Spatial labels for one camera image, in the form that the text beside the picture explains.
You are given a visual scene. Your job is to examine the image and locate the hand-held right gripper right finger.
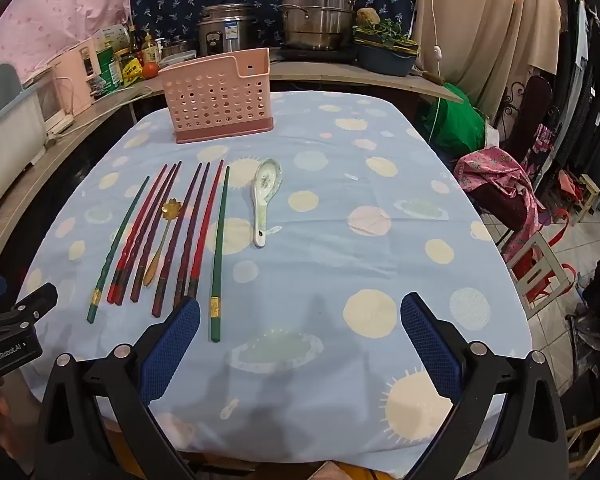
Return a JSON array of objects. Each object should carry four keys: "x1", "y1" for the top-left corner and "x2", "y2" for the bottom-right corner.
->
[{"x1": 400, "y1": 291, "x2": 570, "y2": 480}]

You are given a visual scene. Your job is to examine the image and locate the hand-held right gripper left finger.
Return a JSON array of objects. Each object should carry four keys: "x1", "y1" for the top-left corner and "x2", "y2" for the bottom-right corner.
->
[{"x1": 34, "y1": 296, "x2": 202, "y2": 480}]

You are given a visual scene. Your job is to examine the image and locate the green chopstick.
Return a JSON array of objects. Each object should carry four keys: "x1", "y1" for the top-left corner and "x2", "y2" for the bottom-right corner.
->
[
  {"x1": 209, "y1": 166, "x2": 230, "y2": 344},
  {"x1": 86, "y1": 176, "x2": 151, "y2": 324}
]

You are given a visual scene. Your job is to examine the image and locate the dark purple chopstick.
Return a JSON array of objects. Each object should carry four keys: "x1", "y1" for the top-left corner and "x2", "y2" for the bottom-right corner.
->
[
  {"x1": 151, "y1": 162, "x2": 203, "y2": 318},
  {"x1": 174, "y1": 162, "x2": 211, "y2": 306},
  {"x1": 130, "y1": 160, "x2": 183, "y2": 303},
  {"x1": 114, "y1": 162, "x2": 177, "y2": 307}
]

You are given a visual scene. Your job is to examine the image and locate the red chopstick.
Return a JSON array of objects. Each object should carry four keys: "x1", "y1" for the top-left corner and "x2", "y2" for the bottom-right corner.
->
[
  {"x1": 106, "y1": 164, "x2": 169, "y2": 305},
  {"x1": 187, "y1": 159, "x2": 225, "y2": 298}
]

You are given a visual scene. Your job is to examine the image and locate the golden flower spoon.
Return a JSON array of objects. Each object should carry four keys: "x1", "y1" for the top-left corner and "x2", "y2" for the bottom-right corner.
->
[{"x1": 143, "y1": 199, "x2": 181, "y2": 286}]

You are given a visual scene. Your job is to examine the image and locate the white ceramic soup spoon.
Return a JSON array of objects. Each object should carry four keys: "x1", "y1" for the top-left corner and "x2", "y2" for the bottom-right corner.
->
[{"x1": 252, "y1": 158, "x2": 284, "y2": 248}]

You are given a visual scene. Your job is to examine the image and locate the pink plastic utensil holder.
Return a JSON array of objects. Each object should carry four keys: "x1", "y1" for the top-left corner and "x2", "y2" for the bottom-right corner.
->
[{"x1": 158, "y1": 48, "x2": 276, "y2": 145}]

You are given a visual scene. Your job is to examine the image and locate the red stool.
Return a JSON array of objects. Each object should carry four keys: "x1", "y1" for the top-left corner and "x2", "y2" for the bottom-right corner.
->
[{"x1": 505, "y1": 210, "x2": 578, "y2": 318}]

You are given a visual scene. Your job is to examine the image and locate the blue dotted tablecloth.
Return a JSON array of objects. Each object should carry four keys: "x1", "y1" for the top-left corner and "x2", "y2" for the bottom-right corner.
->
[{"x1": 22, "y1": 91, "x2": 533, "y2": 478}]

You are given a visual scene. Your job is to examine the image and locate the plastic box with blue lid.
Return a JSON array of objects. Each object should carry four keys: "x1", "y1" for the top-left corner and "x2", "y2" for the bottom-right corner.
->
[{"x1": 0, "y1": 62, "x2": 48, "y2": 231}]

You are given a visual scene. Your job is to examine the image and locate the chair with pink cloth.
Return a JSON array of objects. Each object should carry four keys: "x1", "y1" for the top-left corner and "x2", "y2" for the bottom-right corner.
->
[{"x1": 454, "y1": 147, "x2": 546, "y2": 261}]

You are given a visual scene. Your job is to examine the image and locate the green plastic bag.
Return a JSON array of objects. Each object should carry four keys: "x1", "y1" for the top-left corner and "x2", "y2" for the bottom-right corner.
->
[{"x1": 420, "y1": 82, "x2": 488, "y2": 158}]

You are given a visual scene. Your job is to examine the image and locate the pink electric kettle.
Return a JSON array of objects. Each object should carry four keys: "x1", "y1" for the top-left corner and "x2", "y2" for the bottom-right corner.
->
[{"x1": 55, "y1": 37, "x2": 98, "y2": 116}]

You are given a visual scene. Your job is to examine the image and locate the green can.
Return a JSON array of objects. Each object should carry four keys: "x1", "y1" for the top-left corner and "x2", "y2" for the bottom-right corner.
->
[{"x1": 96, "y1": 47, "x2": 123, "y2": 96}]

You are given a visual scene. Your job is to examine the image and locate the yellow packet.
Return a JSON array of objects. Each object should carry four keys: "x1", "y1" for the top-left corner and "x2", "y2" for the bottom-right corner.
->
[{"x1": 122, "y1": 57, "x2": 144, "y2": 86}]

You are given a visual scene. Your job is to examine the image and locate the dark metal chair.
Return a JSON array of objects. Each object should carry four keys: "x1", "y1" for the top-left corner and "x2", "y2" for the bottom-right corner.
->
[{"x1": 500, "y1": 77, "x2": 556, "y2": 161}]

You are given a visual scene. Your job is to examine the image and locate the white carton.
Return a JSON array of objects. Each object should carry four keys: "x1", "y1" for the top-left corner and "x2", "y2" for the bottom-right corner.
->
[{"x1": 100, "y1": 25, "x2": 131, "y2": 53}]

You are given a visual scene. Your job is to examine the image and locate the yellow liquid bottle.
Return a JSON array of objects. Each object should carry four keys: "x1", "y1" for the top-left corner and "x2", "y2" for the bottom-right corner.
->
[{"x1": 141, "y1": 30, "x2": 161, "y2": 66}]

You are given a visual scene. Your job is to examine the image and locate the clear food container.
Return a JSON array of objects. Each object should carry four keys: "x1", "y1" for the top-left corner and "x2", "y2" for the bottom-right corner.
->
[{"x1": 158, "y1": 51, "x2": 198, "y2": 69}]

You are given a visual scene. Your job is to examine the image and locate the grey kitchen counter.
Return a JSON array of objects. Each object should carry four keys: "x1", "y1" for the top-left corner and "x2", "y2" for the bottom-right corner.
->
[{"x1": 45, "y1": 60, "x2": 463, "y2": 161}]

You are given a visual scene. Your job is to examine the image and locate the pink dotted curtain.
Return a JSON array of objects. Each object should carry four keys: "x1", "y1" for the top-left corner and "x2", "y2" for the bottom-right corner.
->
[{"x1": 0, "y1": 0, "x2": 166, "y2": 86}]

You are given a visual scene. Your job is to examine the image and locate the small lidded steel pot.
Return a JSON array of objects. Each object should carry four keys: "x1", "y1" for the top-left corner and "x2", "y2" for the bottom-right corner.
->
[{"x1": 161, "y1": 36, "x2": 196, "y2": 58}]

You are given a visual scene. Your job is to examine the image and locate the hanging dark clothes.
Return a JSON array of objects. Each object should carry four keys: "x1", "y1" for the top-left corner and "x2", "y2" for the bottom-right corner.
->
[{"x1": 555, "y1": 0, "x2": 600, "y2": 211}]

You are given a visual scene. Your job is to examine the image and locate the black induction cooktop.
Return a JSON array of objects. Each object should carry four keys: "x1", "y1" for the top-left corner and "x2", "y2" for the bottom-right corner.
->
[{"x1": 270, "y1": 46, "x2": 358, "y2": 64}]

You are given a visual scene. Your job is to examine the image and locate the green leafy vegetables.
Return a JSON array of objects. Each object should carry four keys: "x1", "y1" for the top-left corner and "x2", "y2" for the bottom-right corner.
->
[{"x1": 354, "y1": 19, "x2": 420, "y2": 46}]

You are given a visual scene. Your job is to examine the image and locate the steel rice cooker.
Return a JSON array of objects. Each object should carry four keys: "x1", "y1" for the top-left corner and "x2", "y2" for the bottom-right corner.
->
[{"x1": 196, "y1": 3, "x2": 261, "y2": 56}]

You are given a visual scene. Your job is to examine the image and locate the beige curtain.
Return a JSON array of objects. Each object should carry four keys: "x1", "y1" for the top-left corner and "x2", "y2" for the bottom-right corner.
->
[{"x1": 415, "y1": 0, "x2": 563, "y2": 116}]

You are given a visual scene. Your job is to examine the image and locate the steel steamer pot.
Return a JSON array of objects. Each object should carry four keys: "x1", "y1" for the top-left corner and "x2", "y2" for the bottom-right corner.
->
[{"x1": 278, "y1": 0, "x2": 368, "y2": 52}]

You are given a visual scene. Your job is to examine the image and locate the white power cable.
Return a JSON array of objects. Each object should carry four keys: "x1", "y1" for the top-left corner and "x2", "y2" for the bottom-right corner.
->
[{"x1": 45, "y1": 87, "x2": 153, "y2": 147}]

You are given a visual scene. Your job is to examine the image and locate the white cord with switch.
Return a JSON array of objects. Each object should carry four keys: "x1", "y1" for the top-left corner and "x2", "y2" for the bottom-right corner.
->
[{"x1": 424, "y1": 0, "x2": 445, "y2": 103}]

